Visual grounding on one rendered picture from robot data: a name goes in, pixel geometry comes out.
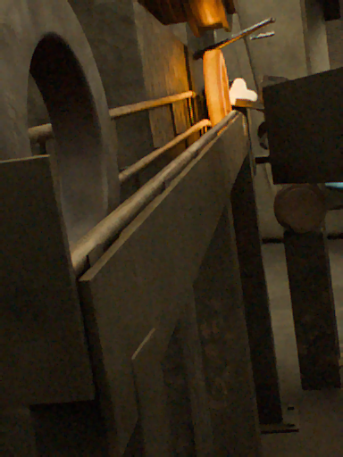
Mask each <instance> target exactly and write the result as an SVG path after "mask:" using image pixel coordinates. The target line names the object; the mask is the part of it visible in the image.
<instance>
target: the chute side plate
mask: <svg viewBox="0 0 343 457"><path fill-rule="evenodd" d="M243 117H244V120H243ZM244 124H245V127H244ZM245 132H246V134H245ZM248 140H249V138H248V131H247V117H245V116H242V115H240V114H239V115H238V116H236V117H235V119H234V120H233V121H232V122H230V123H229V124H228V125H227V126H226V127H225V128H224V129H223V130H222V131H221V132H220V133H219V134H218V136H217V137H215V138H214V140H213V142H212V143H211V144H210V145H209V146H208V147H207V148H206V149H205V150H204V151H203V152H202V153H201V154H199V155H198V156H197V157H196V158H195V159H194V160H193V161H192V162H191V164H190V165H189V166H188V167H187V168H186V169H185V170H184V171H183V172H182V173H181V174H180V175H179V176H178V177H177V178H176V179H175V180H174V181H173V182H172V183H171V185H170V186H169V187H168V188H167V189H165V190H164V191H163V192H162V193H161V194H160V195H159V196H158V197H157V198H156V199H155V200H154V201H153V202H152V203H151V205H150V206H149V207H148V209H147V210H146V211H145V212H144V213H143V214H142V215H141V216H140V217H139V218H138V219H137V220H136V221H135V222H134V223H133V224H132V225H131V226H129V227H128V228H127V229H126V231H125V232H124V233H123V234H122V235H121V236H120V237H119V238H118V239H117V241H116V242H115V243H114V244H113V245H112V246H111V247H110V248H109V249H108V250H107V251H106V252H105V254H104V255H103V256H102V257H101V258H100V259H98V260H97V261H96V263H95V264H94V265H93V266H92V267H91V268H89V269H88V270H87V271H86V273H85V274H84V275H83V277H82V278H81V279H80V280H79V282H78V283H79V291H80V297H81V302H82V307H83V312H84V317H85V321H86V327H87V332H88V341H89V346H90V351H91V357H92V362H93V366H94V372H95V376H96V386H97V391H98V395H99V401H100V406H101V412H102V416H103V421H104V427H105V435H106V441H107V446H108V451H109V456H110V457H122V456H123V454H124V452H125V449H126V447H127V443H128V442H129V439H130V436H131V433H132V431H133V428H134V427H135V423H136V421H137V419H138V409H137V402H136V396H135V389H134V384H133V377H132V370H131V364H130V359H131V356H132V355H133V354H134V352H136V350H137V349H139V347H140V346H141V344H142V343H143V342H144V340H145V339H146V337H147V335H148V333H149V332H150V330H151V329H152V328H155V330H156V333H157V340H158V346H159V353H160V359H162V358H163V354H164V351H165V349H166V347H168V344H169V343H170V340H171V338H172V333H173V331H174V329H175V327H176V324H177V322H178V319H179V317H180V314H181V312H182V309H183V306H184V303H185V302H186V299H187V297H188V293H189V291H190V288H191V287H192V284H193V282H194V280H195V277H196V274H197V271H198V268H199V266H200V263H202V261H203V259H204V257H205V253H206V251H207V248H208V246H209V245H210V242H211V239H212V236H213V233H214V231H215V228H216V226H217V224H218V221H219V219H220V217H221V215H222V211H223V209H224V206H225V200H224V193H223V185H222V182H223V181H224V180H225V179H227V180H228V184H229V191H231V189H232V186H233V184H234V181H236V179H237V176H238V174H239V170H240V168H241V165H242V163H243V161H244V159H245V157H246V156H247V155H248V147H247V141H248Z"/></svg>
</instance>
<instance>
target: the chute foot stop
mask: <svg viewBox="0 0 343 457"><path fill-rule="evenodd" d="M95 396H96V386H95V381H94V376H93V370H92V366H91V361H90V356H89V350H88V341H87V337H86V332H85V326H84V321H83V317H82V311H81V307H80V302H79V292H78V288H77V282H76V278H75V273H74V267H73V262H72V258H71V249H70V248H69V244H68V237H67V233H66V228H65V223H64V218H63V209H62V204H61V199H60V194H59V189H58V185H57V179H56V174H55V169H54V160H53V156H52V155H51V154H49V155H40V156H34V157H28V158H20V159H14V160H8V161H0V407H4V406H18V405H31V404H44V403H70V402H83V401H86V400H93V399H94V398H95Z"/></svg>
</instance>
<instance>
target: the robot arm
mask: <svg viewBox="0 0 343 457"><path fill-rule="evenodd" d="M289 80H292V79H287V78H284V77H278V76H273V75H267V74H264V75H263V79H262V82H261V83H260V87H259V92H260V95H259V102H256V101H255V100H256V97H257V95H256V94H255V93H254V92H252V91H248V90H247V87H246V83H245V81H244V80H243V79H236V80H235V81H234V83H233V85H232V88H231V90H230V100H231V104H232V105H236V106H242V107H246V108H251V109H256V110H257V111H259V112H265V110H264V96H263V87H267V86H270V85H274V84H278V83H282V82H285V81H289ZM246 99H248V100H246ZM260 140H261V141H260V143H259V146H261V147H262V148H263V149H264V150H269V142H268V134H267V133H266V134H264V135H263V137H261V138H260ZM325 186H326V187H327V188H328V189H329V190H333V191H337V192H342V193H343V183H331V184H325Z"/></svg>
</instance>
